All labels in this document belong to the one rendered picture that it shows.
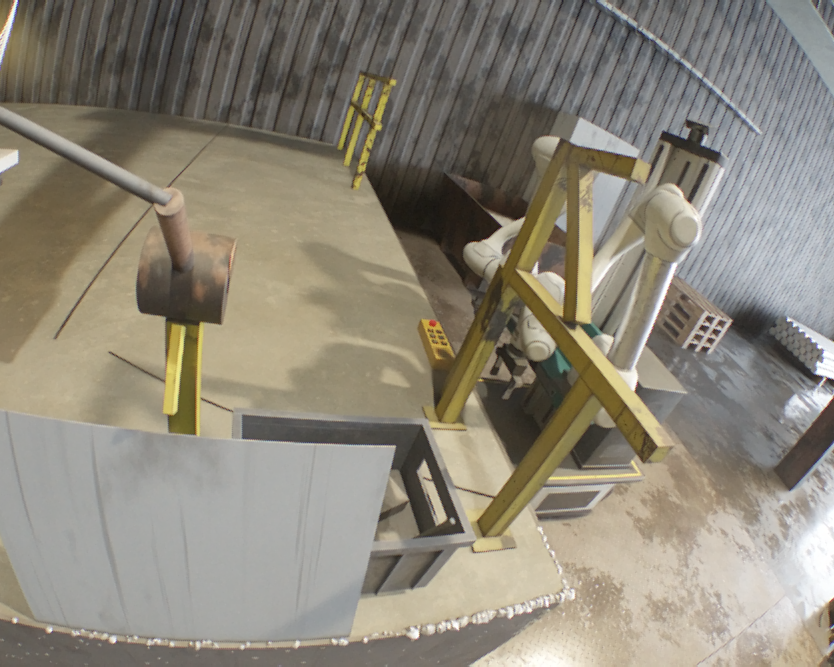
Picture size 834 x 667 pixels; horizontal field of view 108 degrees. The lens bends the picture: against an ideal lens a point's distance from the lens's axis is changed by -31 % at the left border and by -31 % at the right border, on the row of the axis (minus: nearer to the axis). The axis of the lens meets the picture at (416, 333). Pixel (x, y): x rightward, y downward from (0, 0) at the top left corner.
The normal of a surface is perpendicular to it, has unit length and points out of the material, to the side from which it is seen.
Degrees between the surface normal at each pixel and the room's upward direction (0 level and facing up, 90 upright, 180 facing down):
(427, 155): 90
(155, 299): 94
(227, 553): 72
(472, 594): 0
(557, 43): 90
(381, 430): 90
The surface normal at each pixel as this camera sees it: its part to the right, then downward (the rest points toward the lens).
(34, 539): 0.36, 0.30
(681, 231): -0.17, 0.36
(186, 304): 0.17, 0.72
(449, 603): 0.32, -0.81
